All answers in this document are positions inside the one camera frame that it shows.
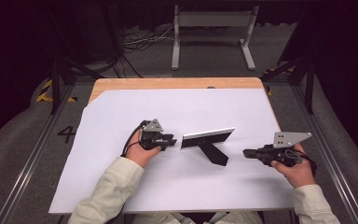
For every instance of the white metal stand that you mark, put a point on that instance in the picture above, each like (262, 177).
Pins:
(211, 19)

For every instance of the person's right hand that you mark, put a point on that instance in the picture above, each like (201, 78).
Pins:
(296, 172)

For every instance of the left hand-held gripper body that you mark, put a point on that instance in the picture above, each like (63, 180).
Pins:
(150, 135)

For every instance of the dark curtain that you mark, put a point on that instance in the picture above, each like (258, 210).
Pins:
(9, 46)
(348, 62)

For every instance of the wooden table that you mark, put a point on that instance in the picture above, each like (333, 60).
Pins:
(167, 83)

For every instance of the black photo frame silver edges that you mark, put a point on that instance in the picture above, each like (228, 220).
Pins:
(205, 140)

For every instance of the yellow black hazard tape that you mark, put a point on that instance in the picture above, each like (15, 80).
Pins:
(270, 91)
(45, 93)

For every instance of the black metal stand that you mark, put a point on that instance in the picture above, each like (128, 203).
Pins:
(307, 81)
(56, 81)

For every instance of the person's left hand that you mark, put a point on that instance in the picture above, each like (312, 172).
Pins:
(138, 154)

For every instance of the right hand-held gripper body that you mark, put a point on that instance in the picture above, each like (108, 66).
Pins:
(279, 149)

